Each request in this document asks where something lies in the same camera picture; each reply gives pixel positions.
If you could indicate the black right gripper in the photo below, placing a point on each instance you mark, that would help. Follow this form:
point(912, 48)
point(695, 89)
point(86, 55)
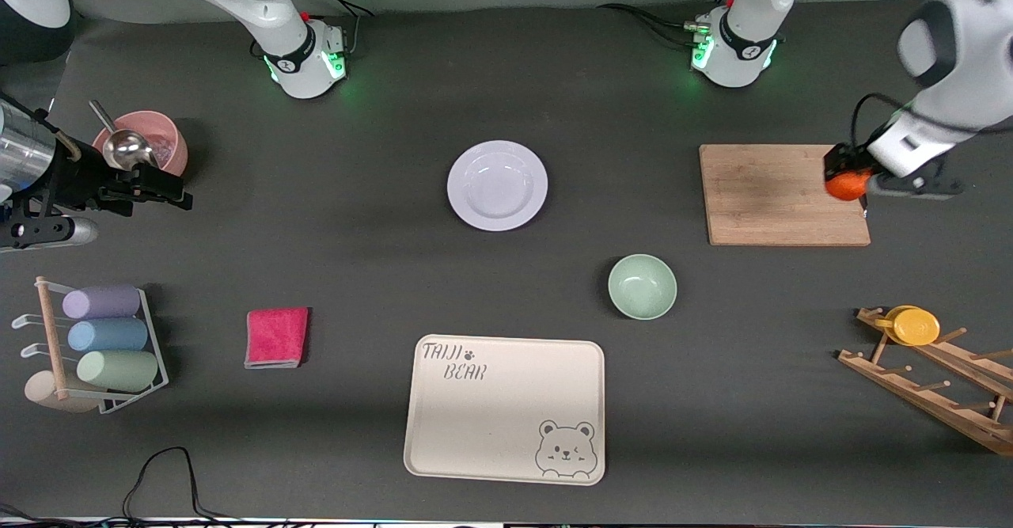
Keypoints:
point(77, 177)

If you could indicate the purple cup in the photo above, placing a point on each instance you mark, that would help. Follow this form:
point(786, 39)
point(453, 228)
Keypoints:
point(103, 302)

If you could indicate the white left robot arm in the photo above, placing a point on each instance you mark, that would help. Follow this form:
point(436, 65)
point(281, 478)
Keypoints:
point(950, 45)

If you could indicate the green cup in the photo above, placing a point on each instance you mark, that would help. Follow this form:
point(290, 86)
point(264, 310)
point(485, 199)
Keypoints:
point(119, 370)

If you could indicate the pink folded cloth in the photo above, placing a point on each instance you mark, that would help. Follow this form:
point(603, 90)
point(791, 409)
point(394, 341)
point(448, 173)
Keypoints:
point(277, 338)

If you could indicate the wooden peg dish rack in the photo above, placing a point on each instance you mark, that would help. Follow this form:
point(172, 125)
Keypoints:
point(910, 389)

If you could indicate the yellow cup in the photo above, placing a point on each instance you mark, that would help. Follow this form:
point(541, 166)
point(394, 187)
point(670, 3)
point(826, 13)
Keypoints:
point(916, 328)

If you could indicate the light green bowl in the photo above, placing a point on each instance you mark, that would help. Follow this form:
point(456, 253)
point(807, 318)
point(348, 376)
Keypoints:
point(642, 286)

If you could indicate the wooden cutting board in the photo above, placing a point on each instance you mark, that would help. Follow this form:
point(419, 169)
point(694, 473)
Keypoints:
point(760, 195)

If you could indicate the cream tray with bear print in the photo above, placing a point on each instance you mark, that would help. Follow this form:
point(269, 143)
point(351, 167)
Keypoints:
point(491, 417)

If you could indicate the pink bowl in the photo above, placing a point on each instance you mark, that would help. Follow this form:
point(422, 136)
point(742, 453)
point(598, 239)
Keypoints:
point(170, 136)

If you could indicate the blue cup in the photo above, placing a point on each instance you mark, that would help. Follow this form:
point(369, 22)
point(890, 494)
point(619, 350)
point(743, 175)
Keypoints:
point(109, 336)

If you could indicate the orange fruit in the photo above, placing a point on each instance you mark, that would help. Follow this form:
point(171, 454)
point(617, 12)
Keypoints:
point(847, 186)

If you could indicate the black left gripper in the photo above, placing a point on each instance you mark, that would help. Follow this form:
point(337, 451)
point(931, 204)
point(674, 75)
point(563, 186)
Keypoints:
point(837, 159)

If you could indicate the pale lavender round plate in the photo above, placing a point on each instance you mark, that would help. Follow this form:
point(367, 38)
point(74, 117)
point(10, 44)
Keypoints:
point(497, 186)

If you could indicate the metal scoop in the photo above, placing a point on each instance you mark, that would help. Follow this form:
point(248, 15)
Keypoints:
point(130, 148)

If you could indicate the beige cup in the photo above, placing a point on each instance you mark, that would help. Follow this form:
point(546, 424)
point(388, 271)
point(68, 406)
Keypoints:
point(39, 392)

